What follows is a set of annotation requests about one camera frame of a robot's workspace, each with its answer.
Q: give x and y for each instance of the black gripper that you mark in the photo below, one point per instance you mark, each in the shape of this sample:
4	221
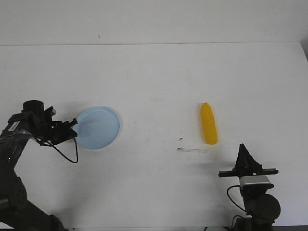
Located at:
55	132
250	162

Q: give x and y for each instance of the light blue round plate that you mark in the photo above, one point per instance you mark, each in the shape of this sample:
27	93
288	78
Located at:
97	127

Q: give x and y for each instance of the yellow corn cob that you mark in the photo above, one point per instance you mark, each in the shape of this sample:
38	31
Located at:
208	124

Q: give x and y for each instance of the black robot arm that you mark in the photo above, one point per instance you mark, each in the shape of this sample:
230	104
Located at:
34	122
261	209

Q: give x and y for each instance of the clear tape strip on table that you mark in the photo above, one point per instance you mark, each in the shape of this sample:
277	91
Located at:
191	150

